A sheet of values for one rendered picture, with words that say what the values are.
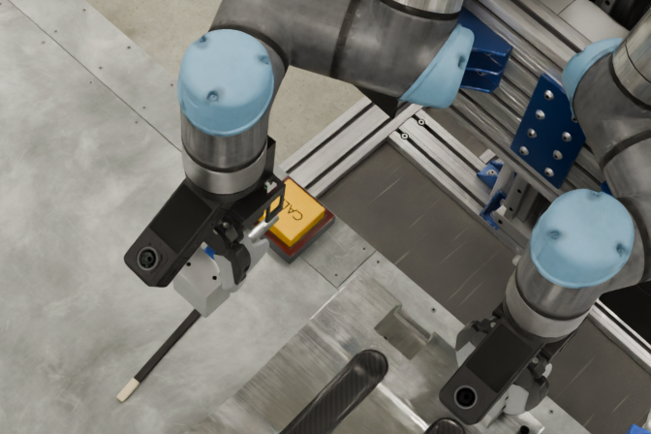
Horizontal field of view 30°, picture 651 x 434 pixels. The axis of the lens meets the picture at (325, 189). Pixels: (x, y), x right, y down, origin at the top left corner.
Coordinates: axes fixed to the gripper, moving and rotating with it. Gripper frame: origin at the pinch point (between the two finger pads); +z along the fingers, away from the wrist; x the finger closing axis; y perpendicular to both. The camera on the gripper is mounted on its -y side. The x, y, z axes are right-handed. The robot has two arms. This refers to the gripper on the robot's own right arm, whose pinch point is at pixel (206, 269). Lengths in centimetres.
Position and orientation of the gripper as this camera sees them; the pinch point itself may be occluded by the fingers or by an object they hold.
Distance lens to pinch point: 127.4
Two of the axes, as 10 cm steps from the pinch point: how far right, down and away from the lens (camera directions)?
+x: -7.3, -6.2, 2.7
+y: 6.7, -6.1, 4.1
